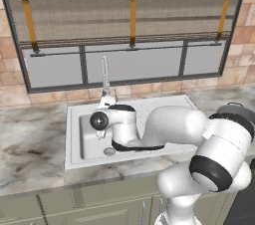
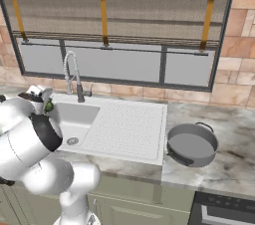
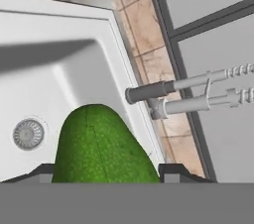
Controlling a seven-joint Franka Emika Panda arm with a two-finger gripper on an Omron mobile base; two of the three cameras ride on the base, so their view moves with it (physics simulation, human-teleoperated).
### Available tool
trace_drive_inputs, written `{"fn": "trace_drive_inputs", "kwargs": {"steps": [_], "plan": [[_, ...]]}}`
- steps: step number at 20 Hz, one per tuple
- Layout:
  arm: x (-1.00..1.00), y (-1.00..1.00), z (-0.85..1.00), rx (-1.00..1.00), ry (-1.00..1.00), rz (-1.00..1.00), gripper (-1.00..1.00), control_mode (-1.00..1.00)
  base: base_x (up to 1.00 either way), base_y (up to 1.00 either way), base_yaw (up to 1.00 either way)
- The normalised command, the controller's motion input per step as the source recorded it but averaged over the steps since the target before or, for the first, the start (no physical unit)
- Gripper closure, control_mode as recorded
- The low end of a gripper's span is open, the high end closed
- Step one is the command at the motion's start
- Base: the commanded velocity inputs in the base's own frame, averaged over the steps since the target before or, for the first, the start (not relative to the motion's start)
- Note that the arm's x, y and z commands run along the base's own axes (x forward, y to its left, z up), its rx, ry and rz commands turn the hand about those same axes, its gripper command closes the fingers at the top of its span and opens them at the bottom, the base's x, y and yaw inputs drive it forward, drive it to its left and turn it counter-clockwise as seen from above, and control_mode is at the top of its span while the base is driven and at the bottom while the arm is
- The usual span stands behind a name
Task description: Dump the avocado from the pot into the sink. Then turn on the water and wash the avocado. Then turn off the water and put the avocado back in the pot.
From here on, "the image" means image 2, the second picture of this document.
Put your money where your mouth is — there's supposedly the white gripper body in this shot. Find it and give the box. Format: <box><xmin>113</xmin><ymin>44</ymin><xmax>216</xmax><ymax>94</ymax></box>
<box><xmin>27</xmin><ymin>84</ymin><xmax>54</xmax><ymax>115</ymax></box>

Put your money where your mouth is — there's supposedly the green avocado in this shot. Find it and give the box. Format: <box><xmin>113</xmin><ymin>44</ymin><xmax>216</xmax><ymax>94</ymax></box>
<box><xmin>44</xmin><ymin>98</ymin><xmax>55</xmax><ymax>114</ymax></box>

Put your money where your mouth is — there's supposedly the white sink with drainboard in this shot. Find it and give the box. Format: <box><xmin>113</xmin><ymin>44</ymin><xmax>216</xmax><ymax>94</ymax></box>
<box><xmin>49</xmin><ymin>93</ymin><xmax>169</xmax><ymax>167</ymax></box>

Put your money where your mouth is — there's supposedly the grey spring tap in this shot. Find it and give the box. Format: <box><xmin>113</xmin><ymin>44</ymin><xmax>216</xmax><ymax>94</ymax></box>
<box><xmin>63</xmin><ymin>50</ymin><xmax>94</xmax><ymax>104</ymax></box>

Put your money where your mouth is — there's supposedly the dark framed window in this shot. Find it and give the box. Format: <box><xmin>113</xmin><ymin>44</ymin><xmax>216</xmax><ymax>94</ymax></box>
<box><xmin>0</xmin><ymin>0</ymin><xmax>240</xmax><ymax>94</ymax></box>

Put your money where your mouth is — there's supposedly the pale green cupboard door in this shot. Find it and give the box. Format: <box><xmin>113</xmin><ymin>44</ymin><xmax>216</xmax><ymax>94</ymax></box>
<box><xmin>0</xmin><ymin>184</ymin><xmax>62</xmax><ymax>225</ymax></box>
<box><xmin>86</xmin><ymin>192</ymin><xmax>195</xmax><ymax>225</ymax></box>

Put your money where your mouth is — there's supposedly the beige woven roller blind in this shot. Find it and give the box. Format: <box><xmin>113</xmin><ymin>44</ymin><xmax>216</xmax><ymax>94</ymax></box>
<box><xmin>0</xmin><ymin>0</ymin><xmax>239</xmax><ymax>50</ymax></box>

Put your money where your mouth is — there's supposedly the yellow blind strap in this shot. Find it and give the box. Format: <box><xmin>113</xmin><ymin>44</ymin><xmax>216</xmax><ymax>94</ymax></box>
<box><xmin>198</xmin><ymin>0</ymin><xmax>221</xmax><ymax>53</ymax></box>
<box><xmin>4</xmin><ymin>0</ymin><xmax>30</xmax><ymax>43</ymax></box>
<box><xmin>98</xmin><ymin>0</ymin><xmax>111</xmax><ymax>49</ymax></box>

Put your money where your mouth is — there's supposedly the silver cupboard handle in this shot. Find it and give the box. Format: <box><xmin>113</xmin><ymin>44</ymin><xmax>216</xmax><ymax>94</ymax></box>
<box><xmin>92</xmin><ymin>198</ymin><xmax>101</xmax><ymax>217</ymax></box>

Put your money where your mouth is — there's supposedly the grey pot with handles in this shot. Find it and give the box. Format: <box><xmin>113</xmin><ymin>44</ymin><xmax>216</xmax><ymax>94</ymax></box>
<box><xmin>165</xmin><ymin>120</ymin><xmax>220</xmax><ymax>169</ymax></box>

